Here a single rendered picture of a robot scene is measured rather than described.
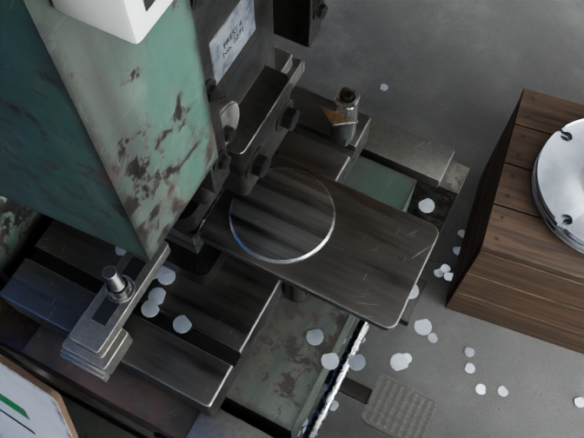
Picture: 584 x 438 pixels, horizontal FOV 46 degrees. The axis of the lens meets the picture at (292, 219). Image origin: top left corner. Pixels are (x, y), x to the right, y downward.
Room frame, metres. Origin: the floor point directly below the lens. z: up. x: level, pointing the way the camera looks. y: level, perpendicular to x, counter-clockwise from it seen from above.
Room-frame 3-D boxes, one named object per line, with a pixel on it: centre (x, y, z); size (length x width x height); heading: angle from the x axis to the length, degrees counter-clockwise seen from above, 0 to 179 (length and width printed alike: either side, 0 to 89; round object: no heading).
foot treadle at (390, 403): (0.35, 0.00, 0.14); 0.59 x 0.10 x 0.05; 63
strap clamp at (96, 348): (0.27, 0.20, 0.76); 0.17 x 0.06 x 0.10; 153
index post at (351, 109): (0.51, -0.07, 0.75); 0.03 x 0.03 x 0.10; 63
